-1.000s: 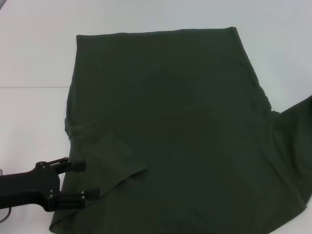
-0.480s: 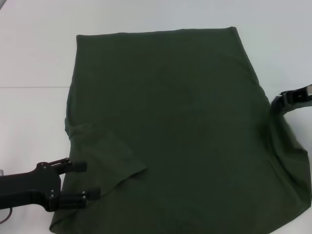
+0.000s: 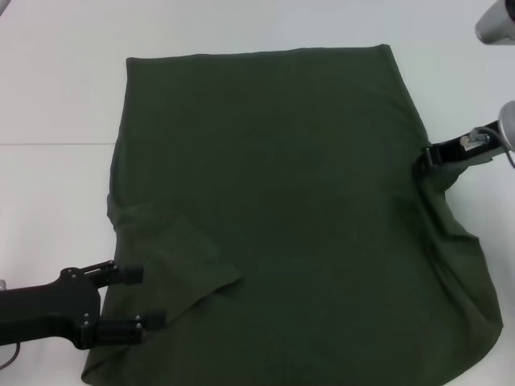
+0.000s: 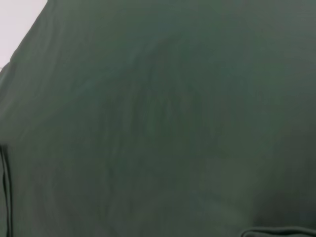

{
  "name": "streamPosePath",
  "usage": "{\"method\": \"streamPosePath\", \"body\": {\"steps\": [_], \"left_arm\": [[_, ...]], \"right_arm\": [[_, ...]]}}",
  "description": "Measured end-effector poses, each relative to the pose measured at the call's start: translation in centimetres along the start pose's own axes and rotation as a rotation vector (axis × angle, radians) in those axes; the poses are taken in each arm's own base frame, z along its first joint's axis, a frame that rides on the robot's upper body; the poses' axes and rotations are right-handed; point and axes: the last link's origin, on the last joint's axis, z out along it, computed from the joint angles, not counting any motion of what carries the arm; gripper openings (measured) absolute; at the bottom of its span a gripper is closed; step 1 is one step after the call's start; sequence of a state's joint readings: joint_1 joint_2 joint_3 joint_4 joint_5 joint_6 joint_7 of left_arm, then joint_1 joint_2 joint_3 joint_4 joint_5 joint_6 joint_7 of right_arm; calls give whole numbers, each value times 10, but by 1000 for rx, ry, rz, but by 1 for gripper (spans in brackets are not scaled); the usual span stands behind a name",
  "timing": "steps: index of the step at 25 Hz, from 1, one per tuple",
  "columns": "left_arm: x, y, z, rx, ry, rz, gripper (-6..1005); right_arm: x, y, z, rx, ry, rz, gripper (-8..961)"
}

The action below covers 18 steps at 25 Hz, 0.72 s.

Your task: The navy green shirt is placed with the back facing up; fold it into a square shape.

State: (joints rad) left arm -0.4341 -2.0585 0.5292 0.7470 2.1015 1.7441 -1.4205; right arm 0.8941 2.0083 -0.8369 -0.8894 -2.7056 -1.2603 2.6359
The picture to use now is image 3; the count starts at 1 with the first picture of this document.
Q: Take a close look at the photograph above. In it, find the dark green t-shirt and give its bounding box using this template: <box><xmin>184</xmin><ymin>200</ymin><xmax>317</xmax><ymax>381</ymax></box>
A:
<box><xmin>79</xmin><ymin>43</ymin><xmax>505</xmax><ymax>386</ymax></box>

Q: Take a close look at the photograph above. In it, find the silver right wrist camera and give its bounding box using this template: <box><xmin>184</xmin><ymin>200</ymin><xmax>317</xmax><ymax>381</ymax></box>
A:
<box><xmin>475</xmin><ymin>0</ymin><xmax>515</xmax><ymax>45</ymax></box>

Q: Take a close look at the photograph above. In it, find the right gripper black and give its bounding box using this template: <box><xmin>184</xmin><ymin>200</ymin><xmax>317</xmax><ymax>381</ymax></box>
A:
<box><xmin>422</xmin><ymin>121</ymin><xmax>505</xmax><ymax>170</ymax></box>

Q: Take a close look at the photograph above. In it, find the grey left gripper cable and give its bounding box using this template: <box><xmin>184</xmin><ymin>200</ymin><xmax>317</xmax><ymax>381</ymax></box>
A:
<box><xmin>0</xmin><ymin>341</ymin><xmax>22</xmax><ymax>369</ymax></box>

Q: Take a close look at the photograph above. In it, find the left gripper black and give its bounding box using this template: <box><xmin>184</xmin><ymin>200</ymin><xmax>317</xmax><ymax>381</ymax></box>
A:
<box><xmin>0</xmin><ymin>260</ymin><xmax>168</xmax><ymax>351</ymax></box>

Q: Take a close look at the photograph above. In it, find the grey right gripper cable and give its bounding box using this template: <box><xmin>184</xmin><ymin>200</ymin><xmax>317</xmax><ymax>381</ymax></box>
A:
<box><xmin>468</xmin><ymin>125</ymin><xmax>515</xmax><ymax>170</ymax></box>

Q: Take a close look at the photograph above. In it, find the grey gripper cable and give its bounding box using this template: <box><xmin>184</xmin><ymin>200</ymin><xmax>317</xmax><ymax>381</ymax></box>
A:
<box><xmin>0</xmin><ymin>341</ymin><xmax>22</xmax><ymax>369</ymax></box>
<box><xmin>468</xmin><ymin>125</ymin><xmax>515</xmax><ymax>170</ymax></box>

